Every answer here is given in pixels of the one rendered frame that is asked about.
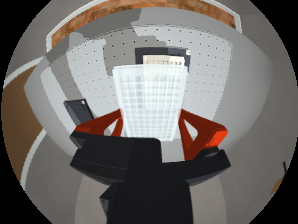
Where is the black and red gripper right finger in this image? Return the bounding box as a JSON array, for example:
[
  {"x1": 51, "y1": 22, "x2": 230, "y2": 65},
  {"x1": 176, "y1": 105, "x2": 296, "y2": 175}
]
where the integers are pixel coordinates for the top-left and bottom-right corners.
[{"x1": 178, "y1": 109, "x2": 228, "y2": 161}]

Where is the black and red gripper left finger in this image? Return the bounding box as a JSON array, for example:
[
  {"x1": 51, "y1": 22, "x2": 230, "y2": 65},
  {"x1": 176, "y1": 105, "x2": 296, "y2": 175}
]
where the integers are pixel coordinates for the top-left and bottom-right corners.
[{"x1": 74, "y1": 109, "x2": 123, "y2": 137}]

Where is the white well plate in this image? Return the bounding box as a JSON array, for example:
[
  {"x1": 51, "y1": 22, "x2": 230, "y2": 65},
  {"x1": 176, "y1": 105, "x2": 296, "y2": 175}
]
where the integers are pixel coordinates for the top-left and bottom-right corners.
[{"x1": 112, "y1": 64, "x2": 189, "y2": 141}]

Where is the white perforated base plate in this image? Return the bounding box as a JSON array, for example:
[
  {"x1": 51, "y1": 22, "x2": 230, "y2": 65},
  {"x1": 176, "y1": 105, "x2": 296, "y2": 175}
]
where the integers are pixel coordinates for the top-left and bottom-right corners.
[{"x1": 39, "y1": 25, "x2": 233, "y2": 135}]

